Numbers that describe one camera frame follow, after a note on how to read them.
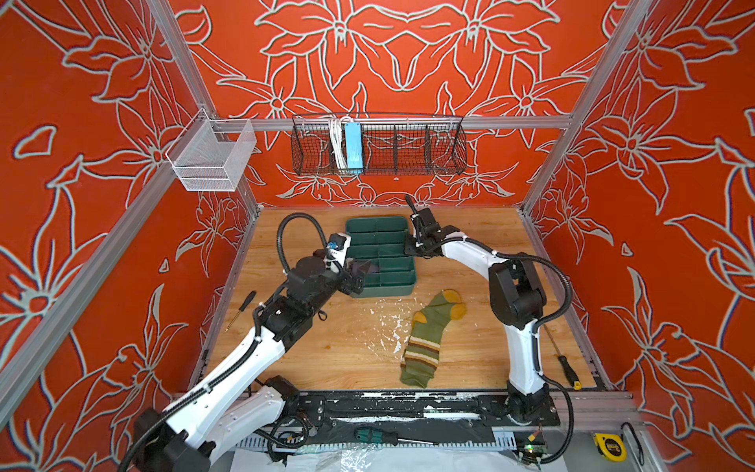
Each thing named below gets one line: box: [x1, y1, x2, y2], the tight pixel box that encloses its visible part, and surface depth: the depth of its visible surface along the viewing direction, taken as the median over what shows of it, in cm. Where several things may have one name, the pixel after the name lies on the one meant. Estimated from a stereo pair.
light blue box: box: [345, 121, 363, 170], surface depth 91 cm
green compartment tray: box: [346, 216, 416, 298], surface depth 98 cm
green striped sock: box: [400, 288, 467, 389], surface depth 87 cm
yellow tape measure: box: [592, 432, 628, 463], surface depth 68 cm
